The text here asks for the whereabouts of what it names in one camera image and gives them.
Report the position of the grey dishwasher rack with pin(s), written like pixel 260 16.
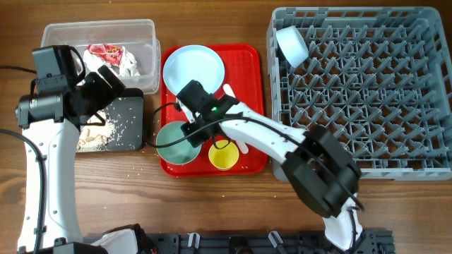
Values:
pixel 378 78

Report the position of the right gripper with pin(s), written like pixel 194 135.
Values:
pixel 195 139

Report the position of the small light blue bowl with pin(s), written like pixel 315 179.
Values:
pixel 292 45

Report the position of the light blue plate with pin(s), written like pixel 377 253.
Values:
pixel 193 62

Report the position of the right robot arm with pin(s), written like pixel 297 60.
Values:
pixel 320 170

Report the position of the white plastic spoon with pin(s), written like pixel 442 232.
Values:
pixel 228 90

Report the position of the white napkin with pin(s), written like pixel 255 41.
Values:
pixel 127 71

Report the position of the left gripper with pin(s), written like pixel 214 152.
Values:
pixel 106 94

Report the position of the clear plastic waste bin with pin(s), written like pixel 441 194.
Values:
pixel 137 36

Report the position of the food scraps and rice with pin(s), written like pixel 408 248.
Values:
pixel 97 134

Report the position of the mint green bowl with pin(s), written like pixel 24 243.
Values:
pixel 180 153

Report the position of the yellow cup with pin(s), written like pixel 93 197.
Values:
pixel 223 154

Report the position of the white plastic fork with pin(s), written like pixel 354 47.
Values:
pixel 242 147

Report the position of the black rectangular tray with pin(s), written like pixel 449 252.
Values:
pixel 127 120

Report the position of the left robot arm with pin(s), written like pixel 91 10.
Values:
pixel 60 101

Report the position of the red serving tray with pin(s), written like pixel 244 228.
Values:
pixel 243 73

